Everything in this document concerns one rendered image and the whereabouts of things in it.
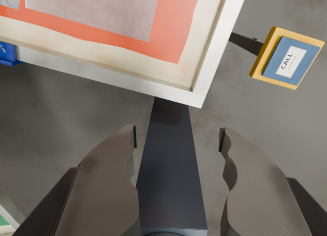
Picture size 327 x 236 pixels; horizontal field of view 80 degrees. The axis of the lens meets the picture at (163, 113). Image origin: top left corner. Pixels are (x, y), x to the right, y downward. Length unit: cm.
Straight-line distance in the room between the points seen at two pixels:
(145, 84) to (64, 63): 21
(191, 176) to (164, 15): 44
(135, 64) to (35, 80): 142
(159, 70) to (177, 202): 34
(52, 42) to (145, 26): 24
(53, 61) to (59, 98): 129
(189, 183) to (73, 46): 48
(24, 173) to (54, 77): 120
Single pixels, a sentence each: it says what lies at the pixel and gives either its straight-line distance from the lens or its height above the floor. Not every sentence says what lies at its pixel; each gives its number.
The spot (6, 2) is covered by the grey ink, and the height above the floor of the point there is 96.
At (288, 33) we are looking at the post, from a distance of 59.
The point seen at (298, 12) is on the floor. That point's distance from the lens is 168.
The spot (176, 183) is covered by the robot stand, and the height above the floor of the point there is 107.
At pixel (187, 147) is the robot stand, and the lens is 71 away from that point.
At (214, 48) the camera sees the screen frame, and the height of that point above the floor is 99.
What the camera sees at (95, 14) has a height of 96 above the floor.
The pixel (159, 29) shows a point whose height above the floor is 96.
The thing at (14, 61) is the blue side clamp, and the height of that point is 100.
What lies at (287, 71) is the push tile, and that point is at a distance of 59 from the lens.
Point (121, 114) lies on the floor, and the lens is 172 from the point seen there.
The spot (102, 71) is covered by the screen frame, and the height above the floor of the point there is 99.
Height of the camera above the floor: 147
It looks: 62 degrees down
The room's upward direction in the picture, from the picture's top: 175 degrees counter-clockwise
